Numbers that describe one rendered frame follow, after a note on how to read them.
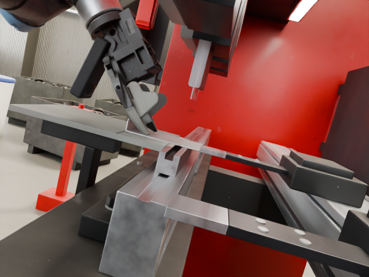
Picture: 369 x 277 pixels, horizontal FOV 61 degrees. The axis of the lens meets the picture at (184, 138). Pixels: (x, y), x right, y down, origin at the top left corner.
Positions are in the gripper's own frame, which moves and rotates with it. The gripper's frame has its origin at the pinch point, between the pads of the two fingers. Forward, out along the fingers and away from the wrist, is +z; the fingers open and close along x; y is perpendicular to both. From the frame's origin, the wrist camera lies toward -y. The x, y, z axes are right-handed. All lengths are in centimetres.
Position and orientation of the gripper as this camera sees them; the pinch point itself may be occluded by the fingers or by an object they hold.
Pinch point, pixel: (145, 128)
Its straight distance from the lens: 57.6
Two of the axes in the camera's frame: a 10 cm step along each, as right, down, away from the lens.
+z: 4.4, 9.0, 0.4
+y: 8.9, -4.3, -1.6
